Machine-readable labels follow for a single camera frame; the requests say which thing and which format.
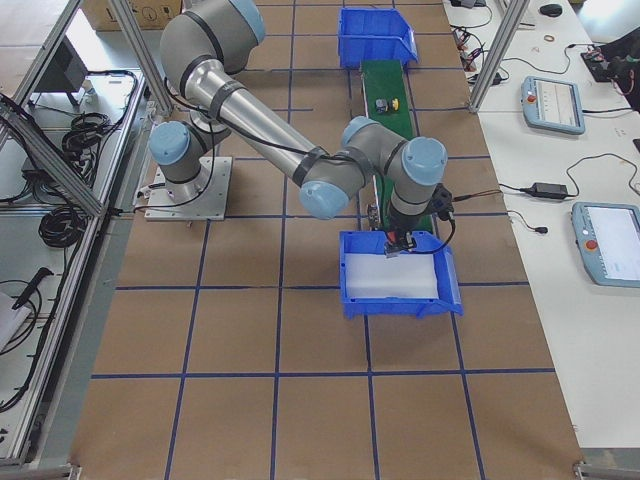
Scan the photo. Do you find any right blue plastic bin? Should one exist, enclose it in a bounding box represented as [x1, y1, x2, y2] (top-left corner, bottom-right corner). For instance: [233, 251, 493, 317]
[339, 231, 464, 318]

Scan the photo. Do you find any aluminium frame post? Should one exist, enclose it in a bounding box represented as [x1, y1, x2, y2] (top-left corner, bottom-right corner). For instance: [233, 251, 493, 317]
[468, 0, 528, 113]

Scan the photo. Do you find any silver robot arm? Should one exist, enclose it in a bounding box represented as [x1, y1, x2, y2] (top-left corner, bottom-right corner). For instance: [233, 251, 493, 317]
[160, 1, 454, 255]

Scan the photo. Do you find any cardboard box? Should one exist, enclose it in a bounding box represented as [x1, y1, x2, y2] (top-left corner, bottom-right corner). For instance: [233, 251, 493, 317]
[81, 0, 182, 32]

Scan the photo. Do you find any coiled black cable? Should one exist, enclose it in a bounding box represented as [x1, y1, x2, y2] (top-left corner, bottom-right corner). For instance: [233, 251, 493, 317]
[39, 205, 89, 249]

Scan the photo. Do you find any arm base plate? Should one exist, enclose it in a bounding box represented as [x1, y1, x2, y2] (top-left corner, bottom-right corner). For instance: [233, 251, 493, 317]
[144, 156, 233, 221]

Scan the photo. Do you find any red black wire pair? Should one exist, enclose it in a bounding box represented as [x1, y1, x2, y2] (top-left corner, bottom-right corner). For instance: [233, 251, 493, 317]
[449, 189, 504, 204]

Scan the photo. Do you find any upper teach pendant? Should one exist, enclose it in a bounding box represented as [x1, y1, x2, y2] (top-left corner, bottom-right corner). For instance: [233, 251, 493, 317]
[521, 76, 585, 135]

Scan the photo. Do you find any green conveyor belt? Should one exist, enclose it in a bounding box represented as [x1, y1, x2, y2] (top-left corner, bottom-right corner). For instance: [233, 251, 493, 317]
[350, 60, 447, 244]

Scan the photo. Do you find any black power adapter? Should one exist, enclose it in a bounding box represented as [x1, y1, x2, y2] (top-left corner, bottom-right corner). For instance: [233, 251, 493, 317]
[531, 182, 569, 200]

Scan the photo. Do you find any left blue plastic bin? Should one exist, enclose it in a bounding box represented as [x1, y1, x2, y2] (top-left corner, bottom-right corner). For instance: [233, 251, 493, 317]
[337, 7, 419, 68]

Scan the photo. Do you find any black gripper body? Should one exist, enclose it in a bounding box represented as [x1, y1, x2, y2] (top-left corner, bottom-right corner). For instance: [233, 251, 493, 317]
[387, 209, 418, 250]

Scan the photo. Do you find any yellow push button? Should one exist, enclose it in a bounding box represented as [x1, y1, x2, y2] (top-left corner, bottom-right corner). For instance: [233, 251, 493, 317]
[374, 98, 400, 114]

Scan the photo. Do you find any teach pendant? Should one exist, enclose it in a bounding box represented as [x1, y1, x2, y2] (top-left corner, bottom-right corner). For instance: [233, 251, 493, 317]
[521, 76, 585, 135]
[571, 202, 639, 288]

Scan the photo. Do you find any blue plastic bin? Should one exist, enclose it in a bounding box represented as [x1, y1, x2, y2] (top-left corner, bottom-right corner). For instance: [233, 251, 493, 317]
[339, 231, 464, 318]
[337, 7, 419, 68]

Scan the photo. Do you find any black computer mouse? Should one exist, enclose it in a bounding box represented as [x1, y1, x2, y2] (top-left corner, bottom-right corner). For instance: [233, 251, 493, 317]
[538, 3, 563, 18]

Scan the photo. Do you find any right white foam pad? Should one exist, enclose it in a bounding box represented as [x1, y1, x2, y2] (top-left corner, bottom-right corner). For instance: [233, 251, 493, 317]
[345, 253, 439, 299]

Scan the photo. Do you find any lower teach pendant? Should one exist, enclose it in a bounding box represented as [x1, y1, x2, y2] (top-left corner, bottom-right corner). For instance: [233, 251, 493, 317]
[571, 202, 639, 288]

